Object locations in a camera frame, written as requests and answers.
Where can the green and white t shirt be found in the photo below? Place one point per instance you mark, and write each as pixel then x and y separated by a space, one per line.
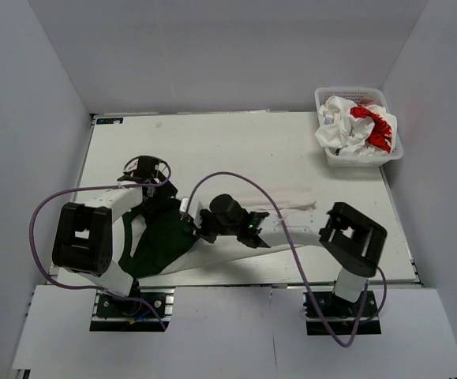
pixel 162 232

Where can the white plastic basket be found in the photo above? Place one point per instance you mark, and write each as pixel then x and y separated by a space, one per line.
pixel 358 94

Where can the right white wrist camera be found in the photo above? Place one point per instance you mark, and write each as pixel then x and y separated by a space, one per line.
pixel 189 208

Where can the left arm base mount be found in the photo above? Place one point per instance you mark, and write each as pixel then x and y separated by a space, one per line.
pixel 111 315

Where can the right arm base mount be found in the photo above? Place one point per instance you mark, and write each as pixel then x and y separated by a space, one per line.
pixel 341 314

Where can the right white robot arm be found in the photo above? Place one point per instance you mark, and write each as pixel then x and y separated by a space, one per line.
pixel 352 238

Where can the blue table label sticker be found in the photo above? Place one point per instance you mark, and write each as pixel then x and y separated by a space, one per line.
pixel 109 121

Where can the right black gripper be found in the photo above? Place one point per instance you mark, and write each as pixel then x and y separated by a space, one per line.
pixel 202 230

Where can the white printed t shirt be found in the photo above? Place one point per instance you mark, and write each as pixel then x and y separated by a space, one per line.
pixel 356 129

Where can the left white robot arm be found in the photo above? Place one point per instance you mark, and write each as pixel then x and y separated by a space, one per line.
pixel 84 239

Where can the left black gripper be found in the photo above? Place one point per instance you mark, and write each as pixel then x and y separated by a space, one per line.
pixel 166 189

